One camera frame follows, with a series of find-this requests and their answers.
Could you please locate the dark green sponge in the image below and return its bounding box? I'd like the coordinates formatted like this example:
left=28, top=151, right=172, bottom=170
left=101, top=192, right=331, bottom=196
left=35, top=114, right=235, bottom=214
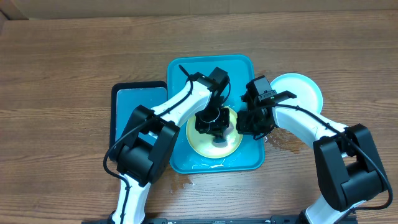
left=212, top=131, right=234, bottom=148

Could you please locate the yellow-green plate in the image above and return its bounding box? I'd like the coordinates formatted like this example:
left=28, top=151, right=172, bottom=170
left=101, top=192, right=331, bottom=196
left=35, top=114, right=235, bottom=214
left=186, top=106, right=243, bottom=159

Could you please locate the light blue plate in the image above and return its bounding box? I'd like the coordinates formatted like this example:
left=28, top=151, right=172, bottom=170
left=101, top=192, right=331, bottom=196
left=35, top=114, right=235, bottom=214
left=271, top=73, right=323, bottom=114

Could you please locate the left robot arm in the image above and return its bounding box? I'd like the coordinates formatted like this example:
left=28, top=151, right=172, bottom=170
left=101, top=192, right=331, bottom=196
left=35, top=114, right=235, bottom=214
left=103, top=67, right=231, bottom=223

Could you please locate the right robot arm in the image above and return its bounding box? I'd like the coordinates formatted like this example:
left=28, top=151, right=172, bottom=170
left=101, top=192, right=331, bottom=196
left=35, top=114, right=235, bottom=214
left=236, top=73, right=393, bottom=223

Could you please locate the large teal serving tray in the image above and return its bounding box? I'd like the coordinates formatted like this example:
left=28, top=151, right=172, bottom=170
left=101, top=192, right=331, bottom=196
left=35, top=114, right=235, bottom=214
left=167, top=55, right=265, bottom=174

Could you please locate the small dark blue tray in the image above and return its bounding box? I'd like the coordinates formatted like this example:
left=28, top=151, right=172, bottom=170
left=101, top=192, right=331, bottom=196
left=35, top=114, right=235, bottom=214
left=109, top=81, right=167, bottom=146

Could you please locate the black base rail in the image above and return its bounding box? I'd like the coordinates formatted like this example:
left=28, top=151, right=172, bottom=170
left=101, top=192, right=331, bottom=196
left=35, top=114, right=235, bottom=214
left=81, top=215, right=358, bottom=224

